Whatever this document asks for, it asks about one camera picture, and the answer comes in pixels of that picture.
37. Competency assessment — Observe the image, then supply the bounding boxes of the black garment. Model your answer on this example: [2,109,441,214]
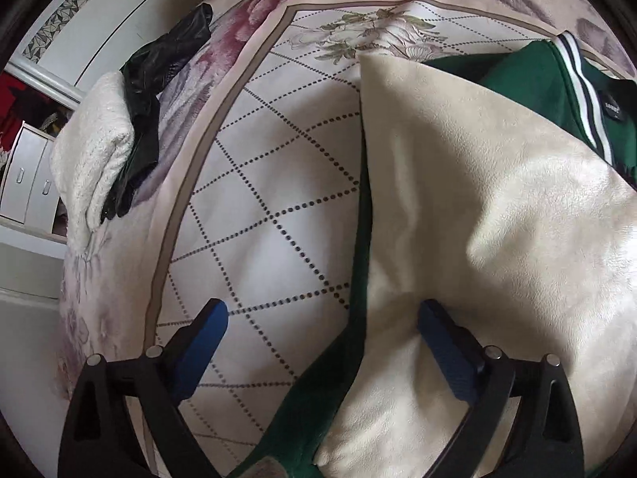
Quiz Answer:
[100,2,215,225]

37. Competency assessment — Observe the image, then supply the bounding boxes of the red hanging clothes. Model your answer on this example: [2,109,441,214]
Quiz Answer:
[0,72,31,155]

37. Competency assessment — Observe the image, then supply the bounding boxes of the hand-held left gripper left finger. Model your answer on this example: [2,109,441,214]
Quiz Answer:
[58,299,230,478]

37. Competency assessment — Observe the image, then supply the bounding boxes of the purple rose floral blanket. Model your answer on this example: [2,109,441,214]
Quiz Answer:
[57,0,637,399]

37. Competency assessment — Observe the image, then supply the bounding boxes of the green varsity jacket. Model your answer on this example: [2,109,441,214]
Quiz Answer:
[226,40,637,478]

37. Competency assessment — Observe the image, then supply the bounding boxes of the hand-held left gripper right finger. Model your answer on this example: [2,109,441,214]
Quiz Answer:
[417,300,584,478]

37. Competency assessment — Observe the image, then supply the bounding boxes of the white fluffy garment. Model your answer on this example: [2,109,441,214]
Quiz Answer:
[50,71,136,232]

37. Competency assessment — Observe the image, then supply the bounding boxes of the white drawer cabinet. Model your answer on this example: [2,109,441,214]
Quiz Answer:
[0,122,68,245]

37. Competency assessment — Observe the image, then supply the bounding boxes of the white wardrobe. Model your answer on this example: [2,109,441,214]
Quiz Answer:
[5,0,187,103]

